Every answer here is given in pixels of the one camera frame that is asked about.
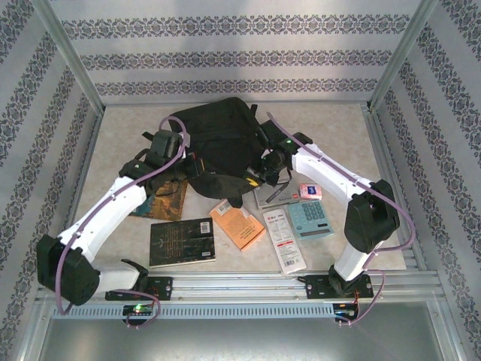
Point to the grey pen box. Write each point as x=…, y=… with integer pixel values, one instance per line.
x=285, y=197

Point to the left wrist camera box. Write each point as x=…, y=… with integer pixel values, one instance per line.
x=185, y=141

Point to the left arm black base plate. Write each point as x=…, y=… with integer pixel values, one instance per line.
x=163, y=287

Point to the orange cover paperback book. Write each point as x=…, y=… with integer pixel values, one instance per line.
x=236, y=229

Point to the brown gold cover book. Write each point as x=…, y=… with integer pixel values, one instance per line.
x=171, y=203

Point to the black cover book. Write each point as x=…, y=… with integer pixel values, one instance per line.
x=182, y=242

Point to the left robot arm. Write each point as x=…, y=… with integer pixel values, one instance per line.
x=109, y=210

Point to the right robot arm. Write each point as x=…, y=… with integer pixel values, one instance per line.
x=370, y=218

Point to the black backpack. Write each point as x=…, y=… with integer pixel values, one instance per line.
x=225, y=135

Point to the grey metal sheet panel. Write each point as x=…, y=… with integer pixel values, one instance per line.
x=240, y=342

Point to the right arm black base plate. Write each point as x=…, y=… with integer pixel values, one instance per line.
x=317, y=287

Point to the aluminium frame post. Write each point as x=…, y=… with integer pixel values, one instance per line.
x=68, y=52
x=402, y=52

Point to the pink tissue pack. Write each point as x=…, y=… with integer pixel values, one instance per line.
x=311, y=191

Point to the light blue calculator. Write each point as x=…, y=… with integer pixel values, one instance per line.
x=310, y=220

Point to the white plastic stationery packet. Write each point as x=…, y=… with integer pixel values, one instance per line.
x=285, y=244

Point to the aluminium mounting rail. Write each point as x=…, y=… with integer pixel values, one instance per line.
x=233, y=286

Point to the aluminium side rail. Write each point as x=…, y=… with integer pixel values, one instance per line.
x=77, y=188
x=381, y=135

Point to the aluminium back rail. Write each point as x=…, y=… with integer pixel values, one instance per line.
x=319, y=102

